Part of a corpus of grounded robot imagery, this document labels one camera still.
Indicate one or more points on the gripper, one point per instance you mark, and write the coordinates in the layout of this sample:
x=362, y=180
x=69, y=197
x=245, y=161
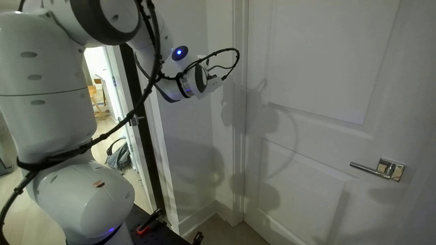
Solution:
x=201, y=79

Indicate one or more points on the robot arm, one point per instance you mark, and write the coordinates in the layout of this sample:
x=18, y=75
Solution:
x=51, y=102

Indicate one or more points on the black vertical pole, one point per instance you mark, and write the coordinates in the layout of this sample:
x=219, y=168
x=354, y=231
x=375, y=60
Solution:
x=141, y=136

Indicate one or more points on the wooden chair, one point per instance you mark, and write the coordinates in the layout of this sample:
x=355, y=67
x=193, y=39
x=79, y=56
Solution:
x=95, y=98

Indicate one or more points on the grey backpack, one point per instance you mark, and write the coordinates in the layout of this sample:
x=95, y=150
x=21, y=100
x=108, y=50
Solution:
x=119, y=156

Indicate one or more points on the white panel door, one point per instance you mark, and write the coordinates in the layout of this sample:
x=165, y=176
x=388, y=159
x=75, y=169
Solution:
x=323, y=102

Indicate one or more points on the black clamp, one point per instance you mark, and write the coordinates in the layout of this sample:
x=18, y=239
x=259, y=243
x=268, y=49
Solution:
x=198, y=238

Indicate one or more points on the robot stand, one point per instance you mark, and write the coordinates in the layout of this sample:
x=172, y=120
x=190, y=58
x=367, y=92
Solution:
x=160, y=236

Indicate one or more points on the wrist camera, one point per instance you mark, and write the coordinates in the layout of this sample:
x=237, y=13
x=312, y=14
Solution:
x=215, y=84

